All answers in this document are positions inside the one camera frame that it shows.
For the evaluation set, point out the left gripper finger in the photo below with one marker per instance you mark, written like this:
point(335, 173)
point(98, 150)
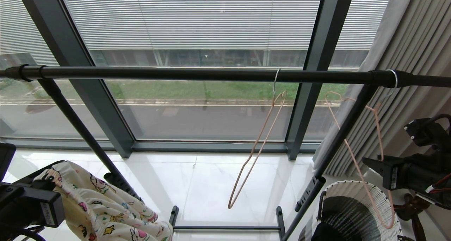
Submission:
point(24, 183)

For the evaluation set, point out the cream printed garment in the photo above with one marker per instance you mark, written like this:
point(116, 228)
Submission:
point(105, 212)

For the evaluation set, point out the pink clothes hanger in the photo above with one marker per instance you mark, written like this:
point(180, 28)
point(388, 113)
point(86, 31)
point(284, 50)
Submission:
point(262, 138)
point(352, 156)

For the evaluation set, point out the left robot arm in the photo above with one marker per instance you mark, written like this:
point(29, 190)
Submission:
point(6, 160)

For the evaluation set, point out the black clothes rack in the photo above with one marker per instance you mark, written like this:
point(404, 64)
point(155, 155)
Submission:
point(176, 74)

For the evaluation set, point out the white laundry basket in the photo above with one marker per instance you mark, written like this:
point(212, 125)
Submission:
point(352, 190)

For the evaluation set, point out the window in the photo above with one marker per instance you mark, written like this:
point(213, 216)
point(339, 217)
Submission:
point(211, 22)

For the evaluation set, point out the black garment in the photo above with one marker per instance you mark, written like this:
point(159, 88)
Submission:
point(327, 234)

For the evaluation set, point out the beige curtain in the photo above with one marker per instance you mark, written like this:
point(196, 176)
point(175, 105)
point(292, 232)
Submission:
point(405, 40)

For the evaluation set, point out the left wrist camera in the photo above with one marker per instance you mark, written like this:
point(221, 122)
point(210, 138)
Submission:
point(38, 207)

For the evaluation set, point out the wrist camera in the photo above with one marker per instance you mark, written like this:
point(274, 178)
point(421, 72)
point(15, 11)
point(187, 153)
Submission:
point(38, 207)
point(408, 172)

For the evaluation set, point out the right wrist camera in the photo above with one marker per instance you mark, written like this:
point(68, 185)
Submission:
point(408, 172)

